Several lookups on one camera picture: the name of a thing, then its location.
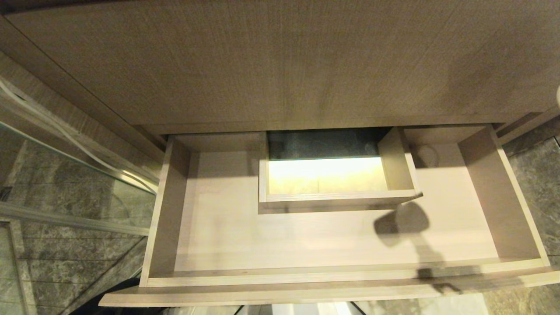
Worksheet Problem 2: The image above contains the wooden vanity cabinet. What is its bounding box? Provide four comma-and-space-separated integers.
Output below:
0, 0, 560, 165

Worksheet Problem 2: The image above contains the white cable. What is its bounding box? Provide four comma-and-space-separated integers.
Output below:
0, 80, 157, 193

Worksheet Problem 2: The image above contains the open wooden drawer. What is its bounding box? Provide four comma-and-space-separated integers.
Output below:
98, 125, 560, 307

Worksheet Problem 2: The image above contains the glass shower door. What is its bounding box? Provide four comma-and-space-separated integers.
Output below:
0, 120, 159, 315

